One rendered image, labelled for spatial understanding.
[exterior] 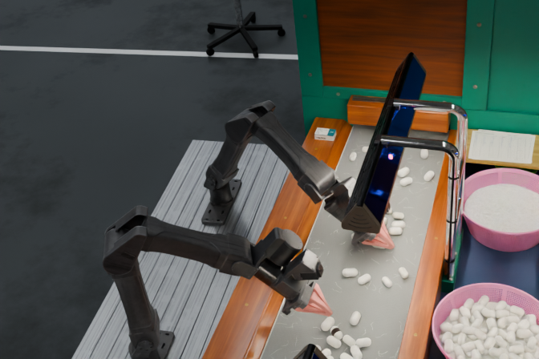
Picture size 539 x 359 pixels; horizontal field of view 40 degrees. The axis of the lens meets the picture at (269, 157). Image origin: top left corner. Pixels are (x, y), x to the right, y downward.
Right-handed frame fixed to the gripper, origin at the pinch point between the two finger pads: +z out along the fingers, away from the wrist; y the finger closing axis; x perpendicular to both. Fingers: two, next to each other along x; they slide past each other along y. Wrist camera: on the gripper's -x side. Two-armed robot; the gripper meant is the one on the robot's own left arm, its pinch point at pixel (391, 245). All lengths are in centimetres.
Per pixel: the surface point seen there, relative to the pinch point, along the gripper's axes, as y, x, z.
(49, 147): 113, 187, -96
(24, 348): -3, 147, -51
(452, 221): -3.4, -20.7, 2.1
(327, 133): 41.7, 16.4, -21.5
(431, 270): -6.6, -7.7, 8.2
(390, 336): -26.4, -1.7, 5.0
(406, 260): -2.3, -1.2, 4.7
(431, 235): 5.3, -6.3, 6.8
